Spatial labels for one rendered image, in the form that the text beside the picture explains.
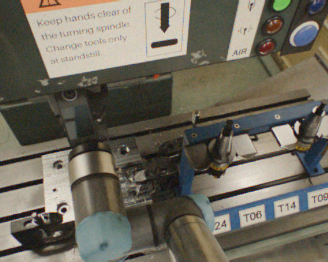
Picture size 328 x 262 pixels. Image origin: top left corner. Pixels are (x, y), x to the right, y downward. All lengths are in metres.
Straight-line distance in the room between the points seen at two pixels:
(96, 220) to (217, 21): 0.30
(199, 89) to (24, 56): 1.46
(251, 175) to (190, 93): 0.73
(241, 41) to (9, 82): 0.26
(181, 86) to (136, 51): 1.40
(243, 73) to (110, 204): 1.49
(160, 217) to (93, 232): 0.14
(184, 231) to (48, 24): 0.34
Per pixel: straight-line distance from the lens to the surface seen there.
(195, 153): 0.78
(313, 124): 0.84
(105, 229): 0.48
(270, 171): 1.17
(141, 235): 0.58
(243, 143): 0.82
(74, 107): 0.54
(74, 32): 0.35
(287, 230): 1.10
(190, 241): 0.51
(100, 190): 0.50
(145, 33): 0.37
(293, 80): 1.62
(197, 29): 0.39
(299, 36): 0.45
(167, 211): 0.59
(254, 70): 1.93
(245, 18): 0.40
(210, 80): 1.82
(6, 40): 0.36
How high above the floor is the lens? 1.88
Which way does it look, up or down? 54 degrees down
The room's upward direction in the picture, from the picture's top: 2 degrees clockwise
